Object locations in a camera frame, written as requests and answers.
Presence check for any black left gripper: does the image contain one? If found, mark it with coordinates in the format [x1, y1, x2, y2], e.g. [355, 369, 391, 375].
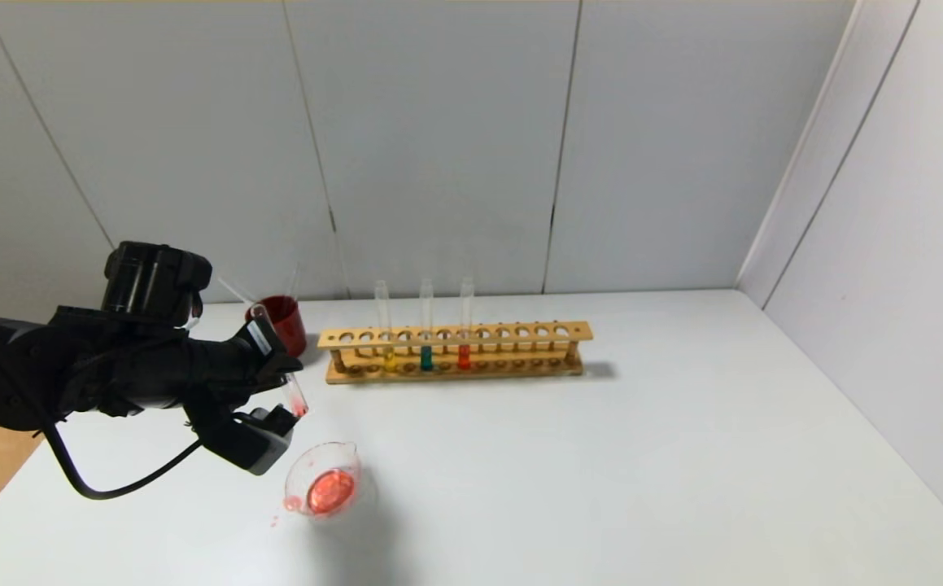
[182, 312, 303, 400]

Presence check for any red pigment glass test tube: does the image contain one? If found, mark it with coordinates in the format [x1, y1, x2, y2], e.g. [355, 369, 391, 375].
[458, 277, 475, 372]
[248, 304, 310, 420]

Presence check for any yellow pigment glass test tube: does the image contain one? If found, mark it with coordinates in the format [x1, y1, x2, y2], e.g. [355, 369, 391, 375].
[374, 280, 397, 373]

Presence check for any blue pigment glass test tube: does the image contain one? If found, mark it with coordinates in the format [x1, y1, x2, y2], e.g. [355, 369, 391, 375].
[418, 278, 436, 373]

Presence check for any wooden test tube rack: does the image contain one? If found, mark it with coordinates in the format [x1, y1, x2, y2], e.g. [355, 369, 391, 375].
[318, 321, 594, 385]

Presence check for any dark red plastic cup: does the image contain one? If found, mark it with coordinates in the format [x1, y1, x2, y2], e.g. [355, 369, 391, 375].
[245, 295, 308, 359]

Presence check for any clear glass dish with spout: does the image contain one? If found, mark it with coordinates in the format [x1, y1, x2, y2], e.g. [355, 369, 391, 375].
[282, 440, 378, 522]

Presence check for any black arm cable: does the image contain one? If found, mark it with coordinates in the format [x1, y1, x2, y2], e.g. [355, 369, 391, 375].
[0, 415, 203, 501]

